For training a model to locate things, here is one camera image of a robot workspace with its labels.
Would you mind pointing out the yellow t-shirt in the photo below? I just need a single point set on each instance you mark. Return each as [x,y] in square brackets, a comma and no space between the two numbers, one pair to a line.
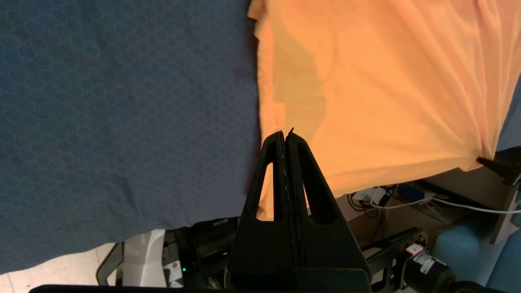
[386,81]

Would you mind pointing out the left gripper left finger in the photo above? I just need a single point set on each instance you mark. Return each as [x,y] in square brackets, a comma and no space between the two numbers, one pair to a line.
[260,252]

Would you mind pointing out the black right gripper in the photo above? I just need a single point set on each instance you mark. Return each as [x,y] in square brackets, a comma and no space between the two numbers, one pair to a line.
[513,167]

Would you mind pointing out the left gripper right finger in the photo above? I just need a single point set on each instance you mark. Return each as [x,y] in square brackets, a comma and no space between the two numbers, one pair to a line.
[329,252]

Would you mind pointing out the white power strip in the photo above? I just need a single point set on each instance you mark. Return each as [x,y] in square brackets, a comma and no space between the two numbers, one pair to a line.
[372,195]

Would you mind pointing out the grey black robot torso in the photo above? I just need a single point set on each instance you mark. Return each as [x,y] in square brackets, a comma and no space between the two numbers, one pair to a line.
[407,260]

